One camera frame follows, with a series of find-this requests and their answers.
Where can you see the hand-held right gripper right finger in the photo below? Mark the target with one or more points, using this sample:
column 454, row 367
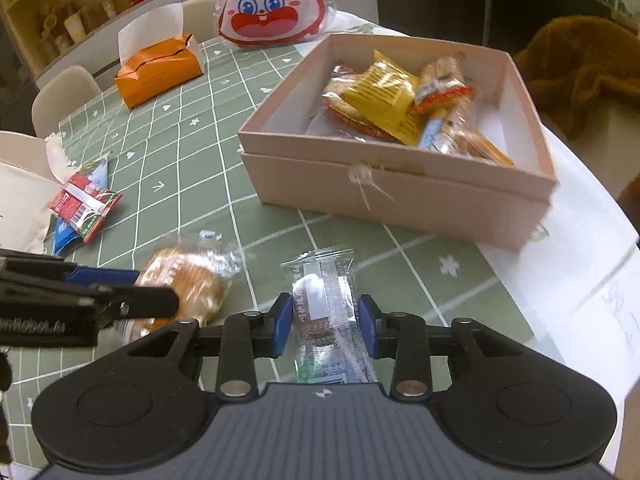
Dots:
column 367, row 325

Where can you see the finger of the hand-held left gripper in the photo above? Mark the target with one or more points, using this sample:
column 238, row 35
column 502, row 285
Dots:
column 105, row 276
column 150, row 302

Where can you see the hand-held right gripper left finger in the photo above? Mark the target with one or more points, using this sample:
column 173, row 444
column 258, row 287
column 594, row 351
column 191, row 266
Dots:
column 284, row 320

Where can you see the bread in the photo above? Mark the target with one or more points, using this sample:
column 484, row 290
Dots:
column 190, row 280

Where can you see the clear packet dark snack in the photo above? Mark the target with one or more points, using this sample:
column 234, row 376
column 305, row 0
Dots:
column 325, row 290

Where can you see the pink cardboard box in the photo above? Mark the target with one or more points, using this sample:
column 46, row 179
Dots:
column 400, row 195

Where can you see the blue white snack packet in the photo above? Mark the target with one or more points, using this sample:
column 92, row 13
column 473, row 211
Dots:
column 431, row 132

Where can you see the cracker packet orange ends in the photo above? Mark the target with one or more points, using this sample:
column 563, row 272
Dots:
column 480, row 147

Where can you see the yellow snack packet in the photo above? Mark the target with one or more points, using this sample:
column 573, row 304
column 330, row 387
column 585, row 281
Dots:
column 382, row 95

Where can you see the round cracker packet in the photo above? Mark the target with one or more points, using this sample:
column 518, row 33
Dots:
column 337, row 85

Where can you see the slender cracker packet red ends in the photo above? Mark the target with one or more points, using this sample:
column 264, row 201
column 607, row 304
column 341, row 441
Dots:
column 442, row 72

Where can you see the red snack packet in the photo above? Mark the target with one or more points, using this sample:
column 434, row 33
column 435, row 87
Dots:
column 82, row 205
column 92, row 175

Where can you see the green grid tablecloth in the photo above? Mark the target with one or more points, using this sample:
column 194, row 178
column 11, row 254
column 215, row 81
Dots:
column 200, row 160

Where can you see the white chair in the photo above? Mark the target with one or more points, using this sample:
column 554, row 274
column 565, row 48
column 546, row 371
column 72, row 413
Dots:
column 65, row 95
column 200, row 15

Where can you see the orange paper box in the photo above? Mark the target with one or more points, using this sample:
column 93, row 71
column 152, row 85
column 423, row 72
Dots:
column 155, row 72

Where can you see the white table cover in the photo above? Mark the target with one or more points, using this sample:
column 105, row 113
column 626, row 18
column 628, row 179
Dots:
column 575, row 240

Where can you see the wooden shelf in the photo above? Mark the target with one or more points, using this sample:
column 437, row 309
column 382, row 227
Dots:
column 20, row 5

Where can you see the rabbit print bag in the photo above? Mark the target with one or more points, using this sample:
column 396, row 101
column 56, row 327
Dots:
column 270, row 10

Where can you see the brown plush cloth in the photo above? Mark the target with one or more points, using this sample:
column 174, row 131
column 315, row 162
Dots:
column 585, row 70

